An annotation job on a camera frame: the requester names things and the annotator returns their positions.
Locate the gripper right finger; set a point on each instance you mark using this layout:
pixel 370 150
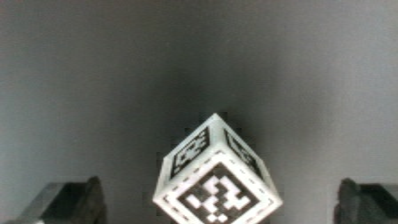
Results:
pixel 367 203

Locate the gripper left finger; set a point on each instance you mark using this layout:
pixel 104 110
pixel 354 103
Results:
pixel 68 204

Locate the white tagged cube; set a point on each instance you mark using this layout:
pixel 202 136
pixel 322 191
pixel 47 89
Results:
pixel 216 189

